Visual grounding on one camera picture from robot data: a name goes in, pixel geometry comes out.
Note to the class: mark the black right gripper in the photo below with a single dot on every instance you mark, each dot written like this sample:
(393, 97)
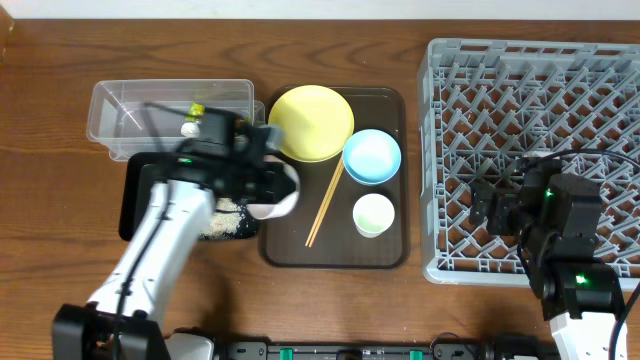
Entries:
(489, 208)

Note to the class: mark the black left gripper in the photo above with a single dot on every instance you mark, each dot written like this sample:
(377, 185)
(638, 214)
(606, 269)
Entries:
(273, 185)

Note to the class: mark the green snack wrapper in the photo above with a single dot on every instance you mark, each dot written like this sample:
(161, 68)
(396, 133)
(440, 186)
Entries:
(195, 113)

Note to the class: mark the rice pile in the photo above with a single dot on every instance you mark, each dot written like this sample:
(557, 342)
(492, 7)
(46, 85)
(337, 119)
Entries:
(229, 221)

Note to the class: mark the white bowl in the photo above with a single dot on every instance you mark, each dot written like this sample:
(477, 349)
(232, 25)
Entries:
(285, 206)

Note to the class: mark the pale green cup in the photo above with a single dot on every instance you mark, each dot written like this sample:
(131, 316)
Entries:
(373, 214)

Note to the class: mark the light blue bowl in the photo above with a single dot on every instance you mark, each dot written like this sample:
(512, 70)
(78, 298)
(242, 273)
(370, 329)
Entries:
(371, 157)

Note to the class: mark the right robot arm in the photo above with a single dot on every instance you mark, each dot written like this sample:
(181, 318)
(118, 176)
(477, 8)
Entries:
(553, 218)

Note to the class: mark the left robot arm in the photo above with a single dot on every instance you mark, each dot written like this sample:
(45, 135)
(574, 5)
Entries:
(122, 318)

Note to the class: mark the grey dishwasher rack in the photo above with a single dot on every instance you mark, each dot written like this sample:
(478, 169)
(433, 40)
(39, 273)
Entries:
(485, 103)

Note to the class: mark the black plastic tray bin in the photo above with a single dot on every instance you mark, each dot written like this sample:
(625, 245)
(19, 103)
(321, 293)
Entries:
(143, 169)

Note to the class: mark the yellow plate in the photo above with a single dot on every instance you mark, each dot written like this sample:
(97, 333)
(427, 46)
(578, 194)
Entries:
(316, 121)

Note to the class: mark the wooden chopstick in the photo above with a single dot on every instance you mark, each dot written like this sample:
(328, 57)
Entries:
(325, 200)
(327, 205)

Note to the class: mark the clear plastic bin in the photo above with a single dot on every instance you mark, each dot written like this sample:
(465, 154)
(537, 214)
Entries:
(129, 116)

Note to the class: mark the brown serving tray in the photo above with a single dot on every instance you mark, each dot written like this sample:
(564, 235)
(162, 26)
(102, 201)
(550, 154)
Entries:
(338, 244)

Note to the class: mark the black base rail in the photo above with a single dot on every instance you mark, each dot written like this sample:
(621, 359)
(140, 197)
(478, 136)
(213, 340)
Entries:
(445, 346)

